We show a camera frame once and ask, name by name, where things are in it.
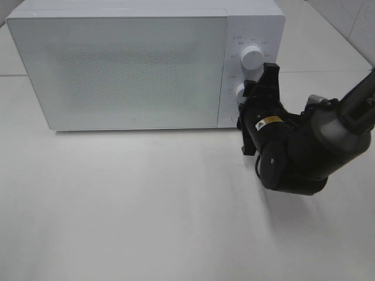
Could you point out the white microwave oven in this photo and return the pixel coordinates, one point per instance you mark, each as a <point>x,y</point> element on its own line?
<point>157,99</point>

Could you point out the white microwave knob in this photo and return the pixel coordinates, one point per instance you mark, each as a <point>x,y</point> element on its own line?
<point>239,93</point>
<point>252,56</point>

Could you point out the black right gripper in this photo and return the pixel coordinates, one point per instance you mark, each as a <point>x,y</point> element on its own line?
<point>265,124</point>

